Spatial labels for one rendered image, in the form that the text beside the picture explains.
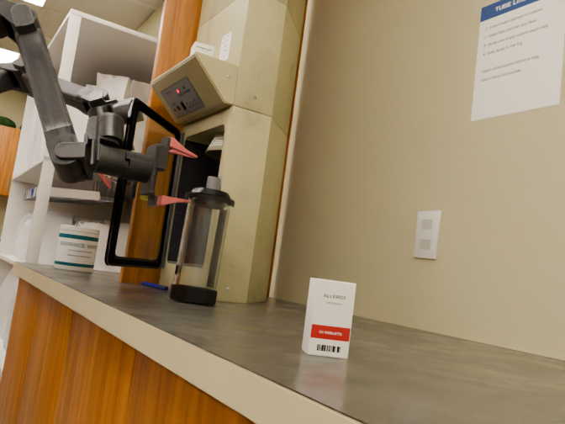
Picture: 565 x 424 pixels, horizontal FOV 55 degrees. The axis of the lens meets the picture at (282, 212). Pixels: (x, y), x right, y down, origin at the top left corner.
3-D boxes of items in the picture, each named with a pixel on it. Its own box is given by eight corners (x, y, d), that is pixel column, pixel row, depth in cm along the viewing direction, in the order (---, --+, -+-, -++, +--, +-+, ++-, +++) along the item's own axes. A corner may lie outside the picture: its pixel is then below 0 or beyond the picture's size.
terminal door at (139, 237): (160, 269, 153) (181, 130, 157) (106, 265, 123) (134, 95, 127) (156, 268, 153) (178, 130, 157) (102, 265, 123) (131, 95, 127)
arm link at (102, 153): (86, 176, 106) (94, 161, 102) (87, 147, 109) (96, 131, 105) (121, 183, 109) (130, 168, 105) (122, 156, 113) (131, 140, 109)
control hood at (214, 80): (182, 125, 159) (187, 92, 160) (234, 104, 132) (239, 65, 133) (145, 115, 153) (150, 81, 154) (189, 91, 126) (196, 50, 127)
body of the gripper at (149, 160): (166, 145, 110) (129, 135, 106) (157, 194, 109) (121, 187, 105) (155, 149, 115) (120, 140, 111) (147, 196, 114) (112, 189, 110)
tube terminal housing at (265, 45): (235, 294, 167) (268, 55, 175) (293, 308, 140) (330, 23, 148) (157, 287, 154) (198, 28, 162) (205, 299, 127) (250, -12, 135)
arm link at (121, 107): (100, 119, 148) (89, 91, 143) (142, 108, 150) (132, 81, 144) (101, 141, 139) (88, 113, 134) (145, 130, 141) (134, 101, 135)
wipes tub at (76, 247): (87, 270, 197) (95, 230, 199) (97, 272, 186) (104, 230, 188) (50, 266, 190) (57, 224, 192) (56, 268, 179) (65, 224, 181)
